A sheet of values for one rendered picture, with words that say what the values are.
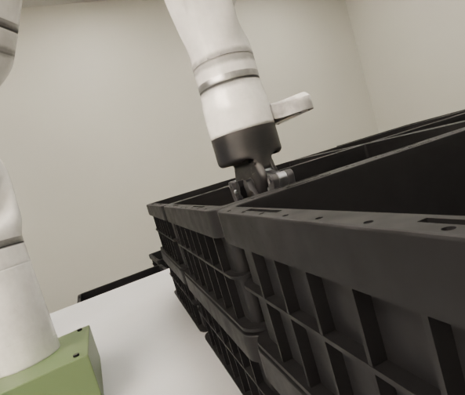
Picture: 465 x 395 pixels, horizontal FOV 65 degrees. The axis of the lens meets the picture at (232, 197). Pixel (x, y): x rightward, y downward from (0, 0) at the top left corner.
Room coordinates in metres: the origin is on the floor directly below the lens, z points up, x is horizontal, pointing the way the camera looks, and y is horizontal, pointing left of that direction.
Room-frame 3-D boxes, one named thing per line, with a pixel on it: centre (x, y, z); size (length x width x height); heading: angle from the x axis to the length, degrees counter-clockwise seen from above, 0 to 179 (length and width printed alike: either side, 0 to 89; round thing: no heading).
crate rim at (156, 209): (0.77, -0.04, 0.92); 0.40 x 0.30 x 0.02; 108
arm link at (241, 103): (0.42, -0.05, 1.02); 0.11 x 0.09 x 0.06; 108
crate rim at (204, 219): (0.49, -0.13, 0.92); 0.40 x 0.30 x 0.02; 108
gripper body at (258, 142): (0.42, -0.03, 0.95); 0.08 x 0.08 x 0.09
